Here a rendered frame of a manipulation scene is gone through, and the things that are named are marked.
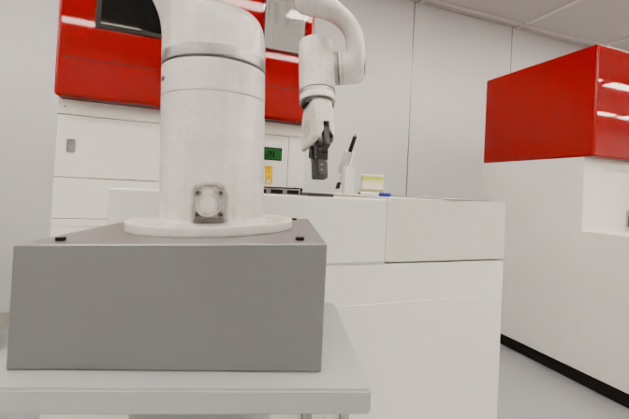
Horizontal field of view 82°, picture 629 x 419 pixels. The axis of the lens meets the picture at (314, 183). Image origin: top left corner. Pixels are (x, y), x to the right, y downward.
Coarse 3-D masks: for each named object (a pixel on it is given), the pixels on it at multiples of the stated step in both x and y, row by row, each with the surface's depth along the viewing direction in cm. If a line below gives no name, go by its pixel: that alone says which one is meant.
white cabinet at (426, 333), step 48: (336, 288) 76; (384, 288) 80; (432, 288) 85; (480, 288) 90; (384, 336) 80; (432, 336) 84; (480, 336) 89; (384, 384) 80; (432, 384) 84; (480, 384) 89
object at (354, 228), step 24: (120, 192) 62; (144, 192) 64; (120, 216) 62; (288, 216) 73; (312, 216) 74; (336, 216) 76; (360, 216) 78; (384, 216) 80; (336, 240) 76; (360, 240) 78; (384, 240) 80
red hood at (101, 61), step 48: (96, 0) 111; (144, 0) 115; (240, 0) 126; (288, 0) 132; (96, 48) 111; (144, 48) 116; (288, 48) 132; (96, 96) 111; (144, 96) 116; (288, 96) 132
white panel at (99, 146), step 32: (64, 128) 112; (96, 128) 115; (128, 128) 119; (288, 128) 137; (64, 160) 112; (96, 160) 116; (128, 160) 119; (288, 160) 137; (64, 192) 112; (96, 192) 116; (64, 224) 112; (96, 224) 116
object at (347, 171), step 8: (344, 152) 108; (352, 152) 107; (344, 160) 109; (352, 160) 111; (344, 168) 107; (352, 168) 108; (344, 176) 107; (352, 176) 108; (344, 184) 107; (352, 184) 108; (344, 192) 107; (352, 192) 108
